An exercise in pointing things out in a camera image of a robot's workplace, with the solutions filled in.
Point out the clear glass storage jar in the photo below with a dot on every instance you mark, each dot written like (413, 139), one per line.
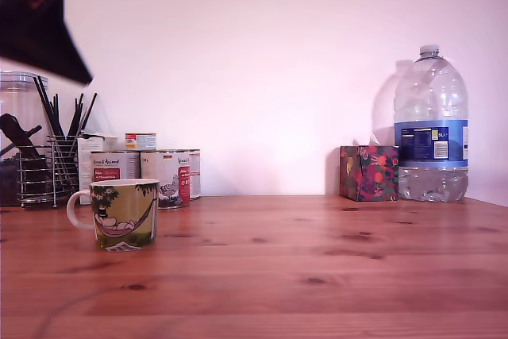
(18, 97)

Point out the large clear water bottle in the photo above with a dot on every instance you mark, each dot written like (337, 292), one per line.
(431, 116)

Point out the small orange label can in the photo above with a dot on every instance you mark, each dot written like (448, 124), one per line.
(140, 140)

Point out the dark wooden utensil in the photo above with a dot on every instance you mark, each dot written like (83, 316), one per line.
(20, 132)

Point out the black chopstick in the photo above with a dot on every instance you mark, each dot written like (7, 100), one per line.
(47, 105)
(75, 116)
(89, 110)
(56, 112)

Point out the white tissue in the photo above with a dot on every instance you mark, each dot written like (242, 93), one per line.
(375, 139)

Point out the white cardboard box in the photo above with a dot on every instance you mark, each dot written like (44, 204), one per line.
(85, 160)

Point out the floral tissue box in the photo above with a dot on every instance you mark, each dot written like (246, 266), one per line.
(370, 174)

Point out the green hammock print mug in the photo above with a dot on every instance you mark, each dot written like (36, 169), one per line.
(125, 216)

